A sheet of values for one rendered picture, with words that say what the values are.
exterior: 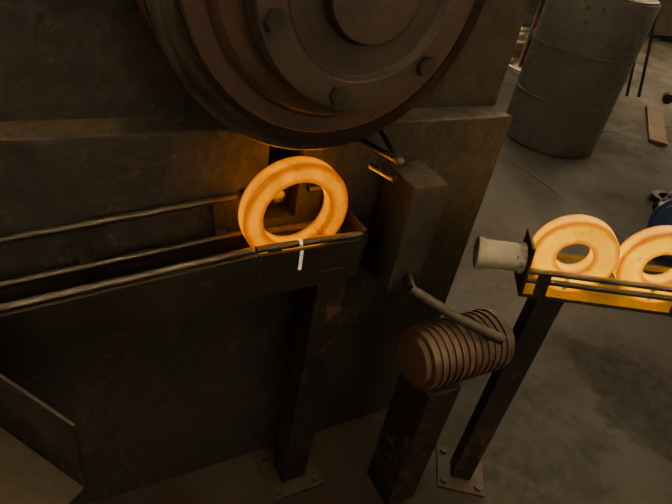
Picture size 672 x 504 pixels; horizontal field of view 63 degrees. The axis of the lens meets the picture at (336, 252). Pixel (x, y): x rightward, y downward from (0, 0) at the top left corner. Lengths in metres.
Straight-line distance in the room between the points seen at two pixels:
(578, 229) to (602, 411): 0.96
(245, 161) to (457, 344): 0.52
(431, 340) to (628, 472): 0.90
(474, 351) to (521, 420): 0.68
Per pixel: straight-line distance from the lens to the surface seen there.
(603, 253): 1.10
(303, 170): 0.85
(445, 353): 1.06
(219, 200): 0.90
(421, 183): 0.96
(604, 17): 3.37
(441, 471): 1.54
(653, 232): 1.11
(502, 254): 1.06
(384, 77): 0.71
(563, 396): 1.89
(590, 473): 1.74
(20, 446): 0.78
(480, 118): 1.11
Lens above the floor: 1.22
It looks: 35 degrees down
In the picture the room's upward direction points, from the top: 11 degrees clockwise
